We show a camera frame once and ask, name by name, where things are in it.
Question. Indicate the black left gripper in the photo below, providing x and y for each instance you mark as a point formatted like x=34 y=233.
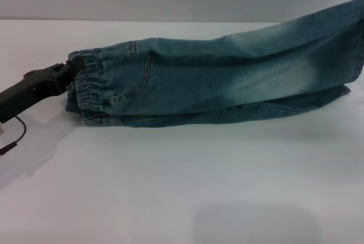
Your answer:
x=31 y=93

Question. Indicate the blue denim shorts with cartoon patch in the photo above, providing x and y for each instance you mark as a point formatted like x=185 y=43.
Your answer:
x=213 y=84

